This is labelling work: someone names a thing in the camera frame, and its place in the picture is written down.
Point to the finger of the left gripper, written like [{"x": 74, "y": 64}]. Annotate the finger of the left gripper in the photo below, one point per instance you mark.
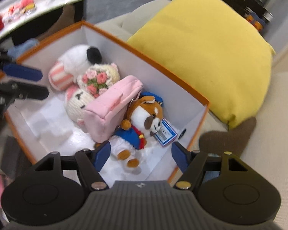
[
  {"x": 24, "y": 91},
  {"x": 23, "y": 72}
]

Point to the orange cardboard storage box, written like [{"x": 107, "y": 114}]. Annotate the orange cardboard storage box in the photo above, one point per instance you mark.
[{"x": 41, "y": 127}]

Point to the white coffee table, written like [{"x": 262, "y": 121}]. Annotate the white coffee table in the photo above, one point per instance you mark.
[{"x": 20, "y": 12}]

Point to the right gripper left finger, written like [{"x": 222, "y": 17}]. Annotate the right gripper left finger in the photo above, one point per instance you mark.
[{"x": 89, "y": 164}]

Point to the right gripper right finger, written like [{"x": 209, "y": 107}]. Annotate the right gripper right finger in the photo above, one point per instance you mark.
[{"x": 191, "y": 165}]

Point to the white snoopy plush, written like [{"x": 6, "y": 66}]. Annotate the white snoopy plush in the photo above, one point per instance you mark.
[{"x": 71, "y": 64}]

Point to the crocheted flower bunny plush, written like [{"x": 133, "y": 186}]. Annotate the crocheted flower bunny plush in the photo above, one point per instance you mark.
[{"x": 96, "y": 80}]

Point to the brown socked foot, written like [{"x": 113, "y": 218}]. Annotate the brown socked foot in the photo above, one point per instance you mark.
[{"x": 234, "y": 140}]

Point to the yellow cushion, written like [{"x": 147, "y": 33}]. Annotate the yellow cushion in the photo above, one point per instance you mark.
[{"x": 213, "y": 49}]

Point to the pink zip pouch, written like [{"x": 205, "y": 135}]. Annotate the pink zip pouch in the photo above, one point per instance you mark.
[{"x": 105, "y": 113}]

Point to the person's left denim leg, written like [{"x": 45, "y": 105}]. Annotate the person's left denim leg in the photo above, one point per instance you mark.
[{"x": 16, "y": 51}]

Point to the brown sailor bear plush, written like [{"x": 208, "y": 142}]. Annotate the brown sailor bear plush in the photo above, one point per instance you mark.
[{"x": 128, "y": 129}]

